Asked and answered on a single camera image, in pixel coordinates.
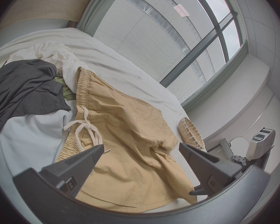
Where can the pale blue garment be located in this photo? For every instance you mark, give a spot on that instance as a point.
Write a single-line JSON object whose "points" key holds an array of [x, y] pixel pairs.
{"points": [[32, 134]]}

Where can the round woven basket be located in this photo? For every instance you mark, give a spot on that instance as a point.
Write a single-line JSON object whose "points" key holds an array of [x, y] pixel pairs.
{"points": [[191, 134]]}

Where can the window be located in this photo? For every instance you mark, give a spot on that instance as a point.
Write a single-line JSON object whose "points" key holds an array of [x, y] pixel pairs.
{"points": [[158, 31]]}

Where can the bed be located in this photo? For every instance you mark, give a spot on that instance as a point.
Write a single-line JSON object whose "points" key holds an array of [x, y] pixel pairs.
{"points": [[130, 73]]}

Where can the tan shorts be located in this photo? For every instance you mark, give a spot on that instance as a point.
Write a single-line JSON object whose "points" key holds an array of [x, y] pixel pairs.
{"points": [[130, 148]]}

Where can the green garment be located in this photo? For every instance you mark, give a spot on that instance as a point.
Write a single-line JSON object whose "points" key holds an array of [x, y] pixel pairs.
{"points": [[68, 93]]}

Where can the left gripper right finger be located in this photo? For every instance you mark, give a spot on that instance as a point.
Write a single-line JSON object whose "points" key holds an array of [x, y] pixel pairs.
{"points": [[207, 169]]}

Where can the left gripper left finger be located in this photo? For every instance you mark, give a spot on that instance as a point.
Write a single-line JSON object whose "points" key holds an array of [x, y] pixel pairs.
{"points": [[79, 164]]}

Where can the black garment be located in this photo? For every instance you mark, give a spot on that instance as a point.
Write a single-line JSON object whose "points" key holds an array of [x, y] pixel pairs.
{"points": [[21, 90]]}

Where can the white garment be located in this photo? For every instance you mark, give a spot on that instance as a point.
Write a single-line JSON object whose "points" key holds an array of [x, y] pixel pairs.
{"points": [[67, 62]]}

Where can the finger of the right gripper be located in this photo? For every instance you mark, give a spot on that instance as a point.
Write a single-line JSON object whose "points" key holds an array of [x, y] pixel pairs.
{"points": [[198, 191]]}

